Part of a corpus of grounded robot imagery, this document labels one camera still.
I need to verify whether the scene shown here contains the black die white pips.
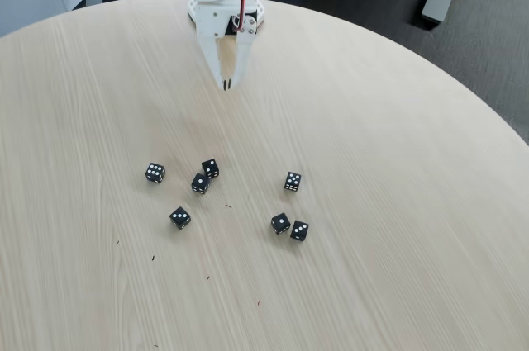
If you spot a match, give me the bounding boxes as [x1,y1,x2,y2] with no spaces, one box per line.
[201,158,221,180]
[168,206,192,231]
[283,171,303,193]
[270,212,292,235]
[190,173,212,196]
[289,220,310,242]
[145,162,167,184]

